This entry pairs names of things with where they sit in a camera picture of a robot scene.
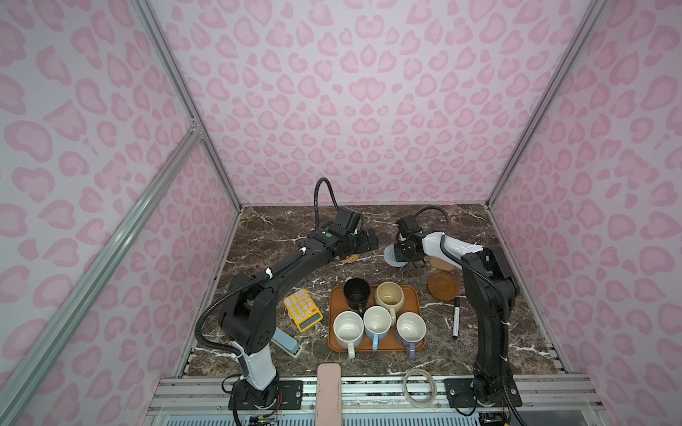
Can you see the clear tape roll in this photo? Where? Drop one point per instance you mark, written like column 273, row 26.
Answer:
column 419, row 388

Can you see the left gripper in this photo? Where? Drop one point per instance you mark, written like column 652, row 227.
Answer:
column 365, row 245

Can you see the white mug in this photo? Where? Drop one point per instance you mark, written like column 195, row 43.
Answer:
column 348, row 329

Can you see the light blue mug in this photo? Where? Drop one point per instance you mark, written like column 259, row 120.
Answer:
column 377, row 322

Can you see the grey woven round coaster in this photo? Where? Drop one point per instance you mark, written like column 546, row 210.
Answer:
column 391, row 259

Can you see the woven rattan round coaster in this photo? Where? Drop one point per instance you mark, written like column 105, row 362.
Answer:
column 352, row 259

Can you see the lavender mug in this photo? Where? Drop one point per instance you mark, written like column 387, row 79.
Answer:
column 411, row 331

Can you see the orange brown tray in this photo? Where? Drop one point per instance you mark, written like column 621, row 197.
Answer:
column 390, row 342

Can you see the black white marker pen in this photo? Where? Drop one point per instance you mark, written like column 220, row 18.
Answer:
column 456, row 317

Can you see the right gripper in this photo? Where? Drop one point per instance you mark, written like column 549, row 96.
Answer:
column 399, row 256

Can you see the left aluminium frame strut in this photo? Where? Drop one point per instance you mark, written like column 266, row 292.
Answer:
column 47, row 338

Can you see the cream beige mug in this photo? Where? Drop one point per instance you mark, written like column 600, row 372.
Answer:
column 390, row 295

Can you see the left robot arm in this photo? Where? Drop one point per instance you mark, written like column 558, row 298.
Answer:
column 248, row 315

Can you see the brown round wooden coaster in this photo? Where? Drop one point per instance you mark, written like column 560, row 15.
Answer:
column 443, row 287

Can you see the black mug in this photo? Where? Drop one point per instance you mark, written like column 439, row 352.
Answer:
column 357, row 292

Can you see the pink rectangular bar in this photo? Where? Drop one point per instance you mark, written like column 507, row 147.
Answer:
column 328, row 398

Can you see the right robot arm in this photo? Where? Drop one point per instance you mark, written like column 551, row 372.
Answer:
column 490, row 290

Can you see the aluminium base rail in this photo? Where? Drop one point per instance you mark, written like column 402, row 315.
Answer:
column 567, row 399

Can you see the yellow calculator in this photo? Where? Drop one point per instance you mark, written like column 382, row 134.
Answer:
column 302, row 310

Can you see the grey blue stapler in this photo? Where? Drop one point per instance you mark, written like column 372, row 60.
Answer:
column 286, row 343

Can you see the cork flower-shaped coaster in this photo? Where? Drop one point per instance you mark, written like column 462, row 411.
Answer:
column 441, row 265

